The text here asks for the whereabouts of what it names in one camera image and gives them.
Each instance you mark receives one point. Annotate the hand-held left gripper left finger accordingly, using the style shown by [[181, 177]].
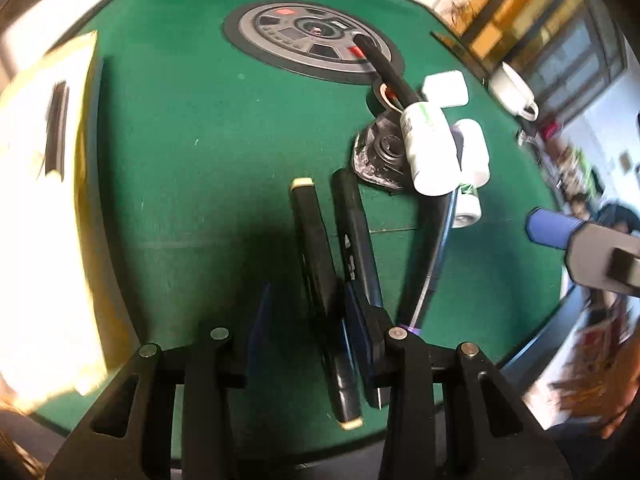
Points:
[[260, 330]]

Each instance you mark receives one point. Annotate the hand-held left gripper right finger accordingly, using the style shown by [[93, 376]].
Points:
[[357, 335]]

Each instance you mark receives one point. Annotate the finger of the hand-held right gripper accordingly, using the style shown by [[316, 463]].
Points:
[[547, 227]]

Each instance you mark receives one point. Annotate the black marker yellow caps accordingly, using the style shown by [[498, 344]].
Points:
[[315, 250]]

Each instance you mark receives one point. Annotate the white charger plug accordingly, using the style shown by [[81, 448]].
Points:
[[445, 89]]

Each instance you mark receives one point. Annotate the white bottle green label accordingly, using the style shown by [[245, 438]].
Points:
[[467, 207]]

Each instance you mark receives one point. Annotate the white round container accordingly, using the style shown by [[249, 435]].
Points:
[[475, 150]]

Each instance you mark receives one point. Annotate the white bottle black text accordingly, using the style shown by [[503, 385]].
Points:
[[430, 150]]

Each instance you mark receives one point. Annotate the white cup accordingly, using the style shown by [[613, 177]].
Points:
[[510, 90]]

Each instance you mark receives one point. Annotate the glass door cabinet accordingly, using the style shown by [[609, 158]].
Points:
[[575, 50]]

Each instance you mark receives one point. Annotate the black tape roll red core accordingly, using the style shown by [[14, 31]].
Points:
[[376, 100]]

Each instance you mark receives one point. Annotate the yellow box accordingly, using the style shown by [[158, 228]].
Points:
[[45, 240]]

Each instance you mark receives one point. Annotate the black strip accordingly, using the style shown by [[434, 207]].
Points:
[[56, 130]]

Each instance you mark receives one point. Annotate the round grey control panel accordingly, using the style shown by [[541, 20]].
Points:
[[290, 35]]

